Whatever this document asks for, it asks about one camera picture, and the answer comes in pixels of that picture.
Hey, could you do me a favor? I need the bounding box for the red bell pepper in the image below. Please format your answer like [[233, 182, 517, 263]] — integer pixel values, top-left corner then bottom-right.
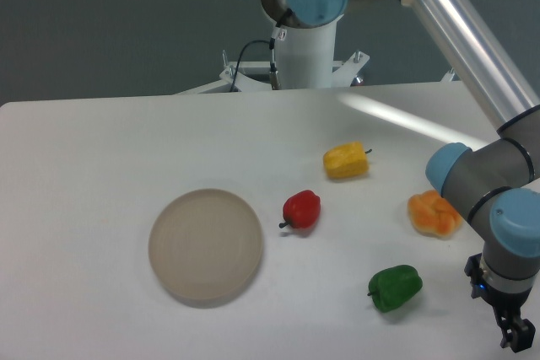
[[279, 190, 321, 229]]

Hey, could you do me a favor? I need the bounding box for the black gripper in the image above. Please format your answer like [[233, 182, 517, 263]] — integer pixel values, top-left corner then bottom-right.
[[464, 254, 536, 352]]

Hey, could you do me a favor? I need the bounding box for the green bell pepper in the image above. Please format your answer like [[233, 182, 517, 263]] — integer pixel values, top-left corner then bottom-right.
[[368, 265, 423, 314]]

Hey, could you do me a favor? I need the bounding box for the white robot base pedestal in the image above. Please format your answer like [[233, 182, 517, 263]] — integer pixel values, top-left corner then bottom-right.
[[183, 18, 370, 95]]

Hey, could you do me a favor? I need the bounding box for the yellow bell pepper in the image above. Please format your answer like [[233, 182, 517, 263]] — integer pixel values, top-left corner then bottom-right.
[[323, 141, 371, 180]]

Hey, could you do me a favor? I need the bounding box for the black cable with connector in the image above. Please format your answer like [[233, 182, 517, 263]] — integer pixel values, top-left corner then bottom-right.
[[229, 8, 296, 92]]

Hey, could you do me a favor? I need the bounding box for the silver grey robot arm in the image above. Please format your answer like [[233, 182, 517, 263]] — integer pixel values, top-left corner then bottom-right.
[[261, 0, 539, 352]]

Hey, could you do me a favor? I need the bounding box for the beige round plate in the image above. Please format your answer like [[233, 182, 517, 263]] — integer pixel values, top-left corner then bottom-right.
[[148, 189, 263, 307]]

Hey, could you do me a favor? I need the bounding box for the orange bread roll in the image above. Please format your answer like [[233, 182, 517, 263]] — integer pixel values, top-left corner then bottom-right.
[[408, 190, 462, 238]]

